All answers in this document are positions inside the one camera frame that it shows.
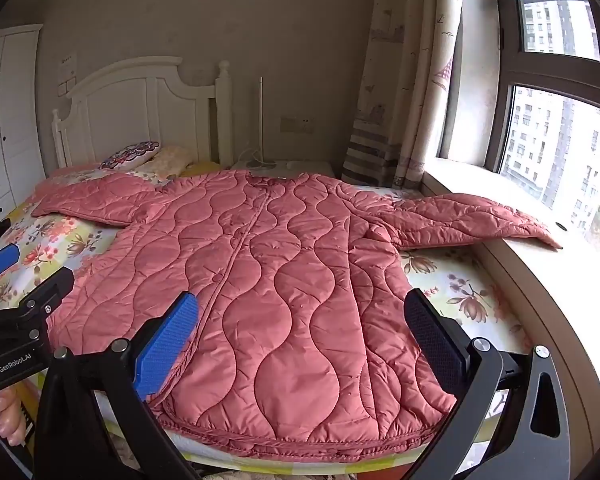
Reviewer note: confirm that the white wooden headboard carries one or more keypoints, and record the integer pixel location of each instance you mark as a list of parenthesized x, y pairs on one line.
[(130, 105)]

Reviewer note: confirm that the beige stone windowsill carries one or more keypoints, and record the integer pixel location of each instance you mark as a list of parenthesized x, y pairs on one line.
[(580, 275)]

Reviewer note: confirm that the wall socket plate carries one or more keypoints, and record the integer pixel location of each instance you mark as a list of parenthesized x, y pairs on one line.
[(296, 125)]

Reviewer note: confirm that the slim metal pole lamp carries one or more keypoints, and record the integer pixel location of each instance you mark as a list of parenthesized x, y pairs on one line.
[(261, 120)]

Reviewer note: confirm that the peach pillow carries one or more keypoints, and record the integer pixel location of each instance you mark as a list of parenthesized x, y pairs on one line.
[(172, 160)]

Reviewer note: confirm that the white nightstand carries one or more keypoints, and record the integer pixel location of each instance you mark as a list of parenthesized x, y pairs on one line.
[(300, 167)]

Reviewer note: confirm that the person's left hand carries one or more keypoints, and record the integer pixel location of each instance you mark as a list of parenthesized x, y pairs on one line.
[(7, 410)]

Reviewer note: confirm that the dark patterned pillow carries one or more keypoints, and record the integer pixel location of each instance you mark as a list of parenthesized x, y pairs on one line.
[(130, 155)]

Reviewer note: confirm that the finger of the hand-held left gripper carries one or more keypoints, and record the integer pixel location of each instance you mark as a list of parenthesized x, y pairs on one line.
[(50, 292), (0, 260)]

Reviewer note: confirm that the dark framed window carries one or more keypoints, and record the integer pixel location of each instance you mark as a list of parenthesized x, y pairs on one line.
[(505, 67)]

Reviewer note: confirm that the white wardrobe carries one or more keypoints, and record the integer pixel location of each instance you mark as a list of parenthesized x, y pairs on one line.
[(10, 125)]

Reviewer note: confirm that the yellow pillow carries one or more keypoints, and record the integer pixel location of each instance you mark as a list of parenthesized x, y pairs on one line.
[(200, 166)]

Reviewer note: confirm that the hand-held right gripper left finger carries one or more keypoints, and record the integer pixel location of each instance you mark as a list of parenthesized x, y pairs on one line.
[(170, 340)]

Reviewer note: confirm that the floral bed sheet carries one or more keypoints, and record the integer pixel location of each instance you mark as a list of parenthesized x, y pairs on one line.
[(65, 245)]

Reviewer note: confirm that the apartment buildings outside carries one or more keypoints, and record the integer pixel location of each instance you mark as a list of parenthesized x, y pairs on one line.
[(545, 135)]

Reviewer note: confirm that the pink quilted jacket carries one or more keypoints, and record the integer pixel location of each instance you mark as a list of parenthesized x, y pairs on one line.
[(280, 285)]

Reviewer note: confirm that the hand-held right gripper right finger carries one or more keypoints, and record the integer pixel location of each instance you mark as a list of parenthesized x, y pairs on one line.
[(435, 342)]

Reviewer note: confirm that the printed beige curtain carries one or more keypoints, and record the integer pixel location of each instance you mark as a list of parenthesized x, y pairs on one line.
[(405, 85)]

